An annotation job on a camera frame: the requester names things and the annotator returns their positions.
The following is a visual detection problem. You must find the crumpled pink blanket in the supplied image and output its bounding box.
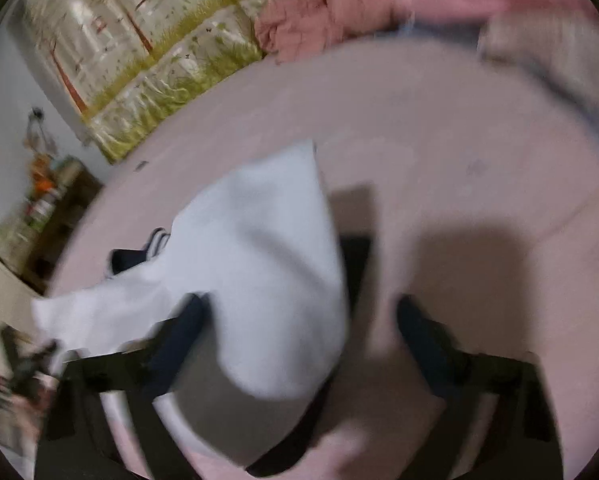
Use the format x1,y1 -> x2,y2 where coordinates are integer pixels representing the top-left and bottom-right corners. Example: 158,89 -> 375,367
254,0 -> 416,64

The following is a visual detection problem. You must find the tree print pillow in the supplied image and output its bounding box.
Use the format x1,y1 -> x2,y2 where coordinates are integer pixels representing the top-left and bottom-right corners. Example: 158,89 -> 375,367
10,0 -> 291,164

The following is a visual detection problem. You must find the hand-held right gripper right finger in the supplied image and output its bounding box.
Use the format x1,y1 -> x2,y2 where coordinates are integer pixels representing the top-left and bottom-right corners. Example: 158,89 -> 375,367
397,295 -> 563,480

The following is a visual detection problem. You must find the pink and white garment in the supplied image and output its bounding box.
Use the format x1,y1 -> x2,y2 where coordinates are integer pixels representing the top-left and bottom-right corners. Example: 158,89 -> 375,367
408,0 -> 599,137

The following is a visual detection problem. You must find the wooden nightstand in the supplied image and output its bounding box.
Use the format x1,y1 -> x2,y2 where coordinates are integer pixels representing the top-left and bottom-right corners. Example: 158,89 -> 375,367
7,160 -> 105,295

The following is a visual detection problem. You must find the colourful toy clutter pile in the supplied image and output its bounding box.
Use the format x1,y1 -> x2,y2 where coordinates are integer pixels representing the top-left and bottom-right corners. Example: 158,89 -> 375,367
22,106 -> 81,233

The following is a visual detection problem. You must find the white cabinet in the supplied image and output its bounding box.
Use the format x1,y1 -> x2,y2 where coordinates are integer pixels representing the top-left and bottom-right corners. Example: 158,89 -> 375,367
0,245 -> 46,343

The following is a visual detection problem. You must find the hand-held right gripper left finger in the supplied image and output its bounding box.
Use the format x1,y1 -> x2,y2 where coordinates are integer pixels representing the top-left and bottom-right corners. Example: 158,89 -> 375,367
34,292 -> 210,480

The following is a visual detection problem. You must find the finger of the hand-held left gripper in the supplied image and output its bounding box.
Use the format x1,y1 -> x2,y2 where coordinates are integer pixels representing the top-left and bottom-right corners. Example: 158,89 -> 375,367
0,326 -> 64,402

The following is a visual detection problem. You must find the pink bed sheet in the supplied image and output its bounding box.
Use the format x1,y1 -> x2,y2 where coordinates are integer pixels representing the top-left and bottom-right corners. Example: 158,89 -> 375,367
44,35 -> 599,480

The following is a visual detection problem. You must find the white and navy jacket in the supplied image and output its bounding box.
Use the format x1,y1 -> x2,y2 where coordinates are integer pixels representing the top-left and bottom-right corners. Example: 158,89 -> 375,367
32,140 -> 373,478

